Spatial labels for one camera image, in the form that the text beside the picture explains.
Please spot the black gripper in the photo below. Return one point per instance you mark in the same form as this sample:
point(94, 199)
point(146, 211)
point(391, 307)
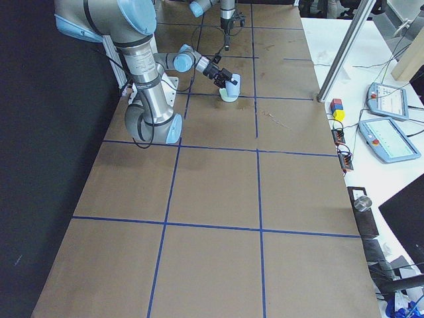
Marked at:
point(211, 70)
point(226, 24)

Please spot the mint green bowl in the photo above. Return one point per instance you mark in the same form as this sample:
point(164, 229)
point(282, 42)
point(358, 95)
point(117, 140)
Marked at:
point(225, 97)

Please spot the light blue plastic cup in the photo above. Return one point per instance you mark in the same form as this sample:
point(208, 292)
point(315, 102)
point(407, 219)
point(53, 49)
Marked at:
point(234, 90)

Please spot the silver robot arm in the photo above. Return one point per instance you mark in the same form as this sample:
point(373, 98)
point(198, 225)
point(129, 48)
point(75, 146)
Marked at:
point(200, 7)
point(131, 26)

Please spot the red blue yellow blocks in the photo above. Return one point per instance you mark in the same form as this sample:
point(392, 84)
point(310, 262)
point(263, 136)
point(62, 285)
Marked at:
point(337, 109)

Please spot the far orange black connector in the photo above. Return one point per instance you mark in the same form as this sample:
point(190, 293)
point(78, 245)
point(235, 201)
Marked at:
point(338, 136)

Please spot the orange black connector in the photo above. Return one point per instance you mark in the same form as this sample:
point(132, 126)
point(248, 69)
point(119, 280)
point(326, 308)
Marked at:
point(345, 160)
point(338, 136)

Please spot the near orange black connector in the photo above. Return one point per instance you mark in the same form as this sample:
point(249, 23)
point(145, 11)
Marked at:
point(345, 160)

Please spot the far teach pendant tablet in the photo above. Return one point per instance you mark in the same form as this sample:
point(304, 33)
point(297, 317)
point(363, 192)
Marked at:
point(386, 100)

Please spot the teach pendant tablet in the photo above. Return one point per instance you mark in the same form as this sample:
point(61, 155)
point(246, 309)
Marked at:
point(387, 140)
point(386, 100)

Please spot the near teach pendant tablet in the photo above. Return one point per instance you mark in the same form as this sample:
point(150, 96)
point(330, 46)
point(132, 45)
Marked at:
point(387, 140)

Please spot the black flat tray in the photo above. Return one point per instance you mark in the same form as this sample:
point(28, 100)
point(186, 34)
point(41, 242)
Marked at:
point(364, 219)

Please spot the small metal cup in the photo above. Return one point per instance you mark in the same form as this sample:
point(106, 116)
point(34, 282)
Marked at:
point(362, 203)

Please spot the wooden board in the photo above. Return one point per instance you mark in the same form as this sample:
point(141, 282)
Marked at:
point(411, 61)

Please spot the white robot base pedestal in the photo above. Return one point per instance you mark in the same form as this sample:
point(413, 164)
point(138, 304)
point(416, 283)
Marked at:
point(169, 85)

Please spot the aluminium frame post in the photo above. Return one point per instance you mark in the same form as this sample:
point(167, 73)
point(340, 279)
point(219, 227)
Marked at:
point(355, 27)

